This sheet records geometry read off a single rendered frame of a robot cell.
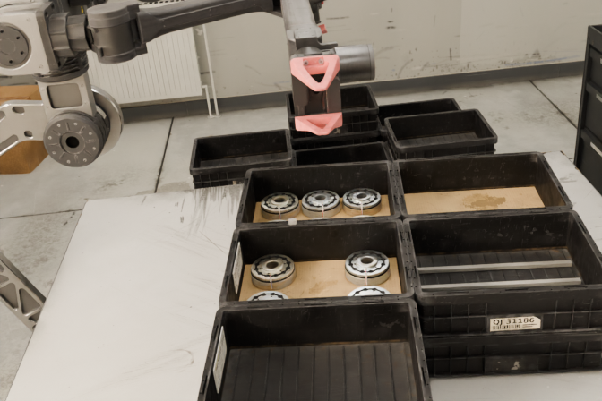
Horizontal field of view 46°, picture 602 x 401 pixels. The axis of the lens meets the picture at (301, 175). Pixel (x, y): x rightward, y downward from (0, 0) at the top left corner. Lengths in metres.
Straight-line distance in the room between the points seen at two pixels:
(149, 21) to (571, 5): 3.87
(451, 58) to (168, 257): 3.17
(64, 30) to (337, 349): 0.83
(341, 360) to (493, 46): 3.68
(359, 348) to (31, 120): 1.01
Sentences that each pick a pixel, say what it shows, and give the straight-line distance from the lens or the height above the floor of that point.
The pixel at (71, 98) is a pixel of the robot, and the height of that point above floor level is 1.23.
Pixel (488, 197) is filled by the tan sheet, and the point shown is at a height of 0.83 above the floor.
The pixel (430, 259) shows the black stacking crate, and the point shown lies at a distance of 1.74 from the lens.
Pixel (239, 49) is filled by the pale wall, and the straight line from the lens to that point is 4.68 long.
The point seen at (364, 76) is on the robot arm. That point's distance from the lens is 1.11.
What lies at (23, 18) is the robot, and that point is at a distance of 1.48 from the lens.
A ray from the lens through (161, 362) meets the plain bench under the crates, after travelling 1.74.
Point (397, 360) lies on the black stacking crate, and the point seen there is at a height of 0.83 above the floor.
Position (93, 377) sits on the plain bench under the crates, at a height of 0.70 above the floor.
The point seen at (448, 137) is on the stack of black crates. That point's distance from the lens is 3.11.
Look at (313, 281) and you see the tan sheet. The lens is 1.68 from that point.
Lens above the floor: 1.83
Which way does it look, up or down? 28 degrees down
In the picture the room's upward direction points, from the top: 6 degrees counter-clockwise
